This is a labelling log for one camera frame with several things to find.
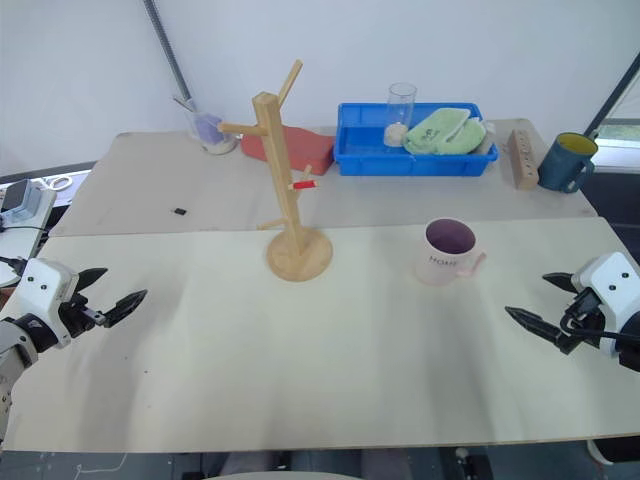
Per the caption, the clear plastic tall cup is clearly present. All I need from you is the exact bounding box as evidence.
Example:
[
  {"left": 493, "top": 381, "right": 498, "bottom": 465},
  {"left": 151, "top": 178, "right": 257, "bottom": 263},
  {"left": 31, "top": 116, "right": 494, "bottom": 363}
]
[{"left": 383, "top": 81, "right": 418, "bottom": 149}]

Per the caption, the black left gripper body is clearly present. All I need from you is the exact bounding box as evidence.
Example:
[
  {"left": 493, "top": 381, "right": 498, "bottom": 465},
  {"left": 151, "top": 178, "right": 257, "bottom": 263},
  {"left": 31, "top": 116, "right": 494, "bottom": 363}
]
[{"left": 57, "top": 290, "right": 107, "bottom": 339}]

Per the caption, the green cloth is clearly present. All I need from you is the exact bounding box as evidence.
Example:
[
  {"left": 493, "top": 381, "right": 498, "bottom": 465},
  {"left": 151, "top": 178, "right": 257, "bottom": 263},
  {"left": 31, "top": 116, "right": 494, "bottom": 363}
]
[{"left": 402, "top": 106, "right": 487, "bottom": 156}]

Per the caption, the dark blue yellow mug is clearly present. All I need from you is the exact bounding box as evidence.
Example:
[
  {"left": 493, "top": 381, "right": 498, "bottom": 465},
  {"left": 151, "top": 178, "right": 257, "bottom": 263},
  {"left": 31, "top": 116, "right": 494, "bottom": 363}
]
[{"left": 536, "top": 131, "right": 600, "bottom": 194}]

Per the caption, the clear measuring cup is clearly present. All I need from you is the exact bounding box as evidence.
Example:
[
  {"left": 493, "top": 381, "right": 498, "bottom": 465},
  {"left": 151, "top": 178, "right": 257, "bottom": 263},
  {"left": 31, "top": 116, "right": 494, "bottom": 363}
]
[{"left": 172, "top": 94, "right": 239, "bottom": 156}]

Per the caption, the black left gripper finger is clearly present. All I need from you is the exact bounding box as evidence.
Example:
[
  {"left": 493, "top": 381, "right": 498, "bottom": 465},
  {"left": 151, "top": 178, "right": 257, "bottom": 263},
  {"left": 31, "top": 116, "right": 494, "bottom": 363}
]
[
  {"left": 101, "top": 288, "right": 149, "bottom": 329},
  {"left": 76, "top": 267, "right": 109, "bottom": 293}
]

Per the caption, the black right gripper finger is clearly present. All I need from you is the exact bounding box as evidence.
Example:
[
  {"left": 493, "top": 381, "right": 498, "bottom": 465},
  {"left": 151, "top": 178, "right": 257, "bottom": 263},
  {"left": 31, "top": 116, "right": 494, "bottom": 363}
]
[
  {"left": 504, "top": 305, "right": 576, "bottom": 356},
  {"left": 542, "top": 271, "right": 580, "bottom": 295}
]

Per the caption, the grey electronic device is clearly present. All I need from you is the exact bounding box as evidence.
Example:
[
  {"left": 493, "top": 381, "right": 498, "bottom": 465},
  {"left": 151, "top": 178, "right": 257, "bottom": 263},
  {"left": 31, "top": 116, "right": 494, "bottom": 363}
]
[{"left": 0, "top": 179, "right": 47, "bottom": 226}]

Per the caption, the grey metal pole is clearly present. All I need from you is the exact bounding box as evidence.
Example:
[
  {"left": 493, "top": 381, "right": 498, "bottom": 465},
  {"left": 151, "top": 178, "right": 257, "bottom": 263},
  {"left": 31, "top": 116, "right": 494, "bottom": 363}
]
[{"left": 142, "top": 0, "right": 194, "bottom": 101}]

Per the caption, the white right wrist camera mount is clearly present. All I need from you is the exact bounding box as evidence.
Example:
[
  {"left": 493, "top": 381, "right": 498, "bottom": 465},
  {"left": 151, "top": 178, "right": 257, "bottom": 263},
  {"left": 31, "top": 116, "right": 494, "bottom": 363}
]
[{"left": 573, "top": 251, "right": 640, "bottom": 358}]

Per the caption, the black tent pole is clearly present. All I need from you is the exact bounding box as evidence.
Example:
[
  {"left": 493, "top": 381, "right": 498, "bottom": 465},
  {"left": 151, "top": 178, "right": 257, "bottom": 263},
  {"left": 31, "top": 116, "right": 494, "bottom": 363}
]
[{"left": 582, "top": 54, "right": 640, "bottom": 138}]

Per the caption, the wooden mug tree stand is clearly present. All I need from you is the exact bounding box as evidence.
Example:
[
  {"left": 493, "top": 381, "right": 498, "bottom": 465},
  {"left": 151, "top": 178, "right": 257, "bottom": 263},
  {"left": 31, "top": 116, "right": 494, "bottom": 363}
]
[{"left": 217, "top": 59, "right": 334, "bottom": 283}]

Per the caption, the blue plastic tray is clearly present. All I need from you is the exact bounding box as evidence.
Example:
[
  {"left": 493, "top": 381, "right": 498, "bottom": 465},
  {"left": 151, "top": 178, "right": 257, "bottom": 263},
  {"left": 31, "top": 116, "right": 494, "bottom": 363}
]
[{"left": 333, "top": 101, "right": 500, "bottom": 177}]

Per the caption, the pink white HOME mug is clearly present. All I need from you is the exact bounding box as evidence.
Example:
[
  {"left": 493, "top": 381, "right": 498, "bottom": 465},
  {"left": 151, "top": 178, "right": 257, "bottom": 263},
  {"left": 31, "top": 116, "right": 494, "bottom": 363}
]
[{"left": 413, "top": 217, "right": 488, "bottom": 287}]

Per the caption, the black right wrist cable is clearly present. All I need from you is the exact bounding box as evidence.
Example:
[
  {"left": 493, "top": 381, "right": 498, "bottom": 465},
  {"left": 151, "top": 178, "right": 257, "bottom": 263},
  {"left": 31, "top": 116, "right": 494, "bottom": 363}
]
[{"left": 558, "top": 312, "right": 640, "bottom": 343}]

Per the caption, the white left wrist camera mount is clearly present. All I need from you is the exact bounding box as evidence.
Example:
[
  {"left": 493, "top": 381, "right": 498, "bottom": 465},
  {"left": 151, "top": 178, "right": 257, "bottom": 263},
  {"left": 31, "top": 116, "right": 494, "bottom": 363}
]
[{"left": 5, "top": 257, "right": 80, "bottom": 350}]

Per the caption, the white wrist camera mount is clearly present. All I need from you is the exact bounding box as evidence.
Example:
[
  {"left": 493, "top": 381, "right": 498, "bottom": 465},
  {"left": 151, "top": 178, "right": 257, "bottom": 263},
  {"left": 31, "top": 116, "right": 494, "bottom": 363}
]
[
  {"left": 5, "top": 257, "right": 80, "bottom": 350},
  {"left": 573, "top": 251, "right": 640, "bottom": 358}
]

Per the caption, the red foam block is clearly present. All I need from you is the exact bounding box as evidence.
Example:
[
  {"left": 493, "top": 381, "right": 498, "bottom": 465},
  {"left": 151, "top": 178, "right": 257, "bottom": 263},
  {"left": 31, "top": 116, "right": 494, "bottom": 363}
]
[{"left": 241, "top": 124, "right": 336, "bottom": 176}]

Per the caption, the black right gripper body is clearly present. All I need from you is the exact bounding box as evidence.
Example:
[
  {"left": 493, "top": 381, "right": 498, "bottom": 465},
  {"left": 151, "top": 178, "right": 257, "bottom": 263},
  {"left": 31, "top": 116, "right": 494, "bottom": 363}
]
[{"left": 559, "top": 288, "right": 607, "bottom": 351}]

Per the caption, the wooden block with holes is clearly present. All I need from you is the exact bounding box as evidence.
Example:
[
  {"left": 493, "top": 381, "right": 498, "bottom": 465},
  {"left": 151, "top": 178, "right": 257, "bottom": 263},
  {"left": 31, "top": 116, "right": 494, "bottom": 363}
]
[{"left": 506, "top": 128, "right": 540, "bottom": 191}]

